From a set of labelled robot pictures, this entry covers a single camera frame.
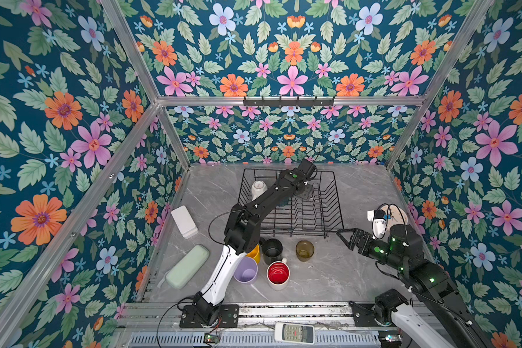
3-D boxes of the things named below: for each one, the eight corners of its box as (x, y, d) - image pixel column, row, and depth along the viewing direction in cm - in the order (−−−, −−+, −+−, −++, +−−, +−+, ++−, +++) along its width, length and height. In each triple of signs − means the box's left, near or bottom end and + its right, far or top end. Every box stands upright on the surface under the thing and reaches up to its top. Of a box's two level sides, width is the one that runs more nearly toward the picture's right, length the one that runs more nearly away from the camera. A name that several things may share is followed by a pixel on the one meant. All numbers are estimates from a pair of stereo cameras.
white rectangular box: (185, 241, 94) (181, 235, 90) (174, 216, 102) (169, 210, 98) (199, 232, 96) (196, 227, 92) (187, 210, 104) (183, 203, 100)
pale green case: (165, 280, 83) (161, 277, 81) (199, 243, 93) (196, 240, 90) (179, 293, 81) (175, 290, 78) (213, 253, 90) (211, 250, 87)
